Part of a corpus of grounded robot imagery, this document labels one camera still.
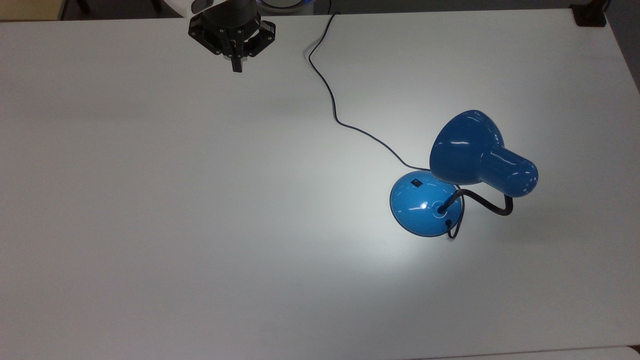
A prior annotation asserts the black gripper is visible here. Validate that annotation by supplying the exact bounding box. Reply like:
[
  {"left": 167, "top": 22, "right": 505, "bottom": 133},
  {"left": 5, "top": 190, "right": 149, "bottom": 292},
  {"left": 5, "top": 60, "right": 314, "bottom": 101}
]
[{"left": 188, "top": 0, "right": 277, "bottom": 73}]

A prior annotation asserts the blue gooseneck desk lamp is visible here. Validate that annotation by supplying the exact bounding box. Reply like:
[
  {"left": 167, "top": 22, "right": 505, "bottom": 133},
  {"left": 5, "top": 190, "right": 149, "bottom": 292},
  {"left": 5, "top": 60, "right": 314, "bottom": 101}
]
[{"left": 389, "top": 109, "right": 540, "bottom": 238}]

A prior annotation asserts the black table clamp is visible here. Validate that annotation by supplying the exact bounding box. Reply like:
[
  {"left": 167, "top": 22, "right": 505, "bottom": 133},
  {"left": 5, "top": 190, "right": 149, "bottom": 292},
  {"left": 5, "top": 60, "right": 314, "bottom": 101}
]
[{"left": 571, "top": 2, "right": 609, "bottom": 28}]

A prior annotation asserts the tan wooden board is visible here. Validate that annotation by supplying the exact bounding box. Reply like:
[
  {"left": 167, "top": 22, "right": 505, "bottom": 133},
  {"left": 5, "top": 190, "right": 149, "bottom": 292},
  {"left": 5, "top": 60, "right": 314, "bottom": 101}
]
[{"left": 0, "top": 0, "right": 69, "bottom": 22}]

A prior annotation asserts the black lamp power cable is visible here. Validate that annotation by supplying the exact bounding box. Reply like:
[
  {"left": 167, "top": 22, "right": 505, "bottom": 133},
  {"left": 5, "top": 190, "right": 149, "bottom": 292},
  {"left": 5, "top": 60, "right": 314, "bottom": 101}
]
[{"left": 308, "top": 11, "right": 466, "bottom": 241}]

